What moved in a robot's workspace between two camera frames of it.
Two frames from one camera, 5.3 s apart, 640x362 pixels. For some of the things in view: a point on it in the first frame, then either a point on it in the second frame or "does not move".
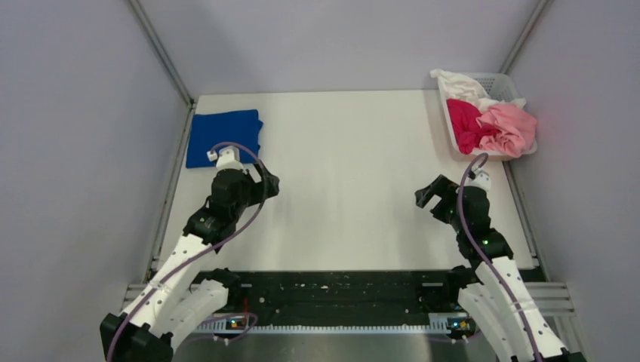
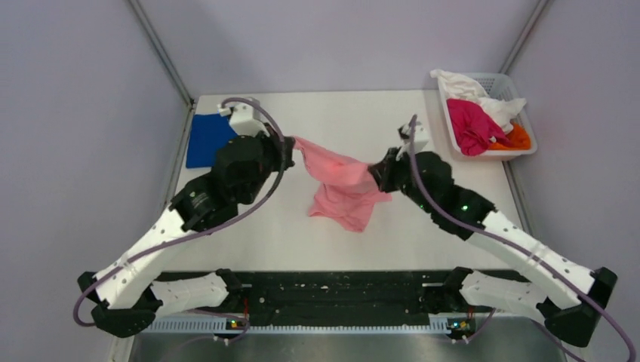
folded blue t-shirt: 210,129 does not move
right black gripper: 441,186 -> 385,170
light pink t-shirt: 517,130 -> 350,190
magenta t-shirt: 467,132 does not move
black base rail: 296,296 does not move
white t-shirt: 460,89 does not move
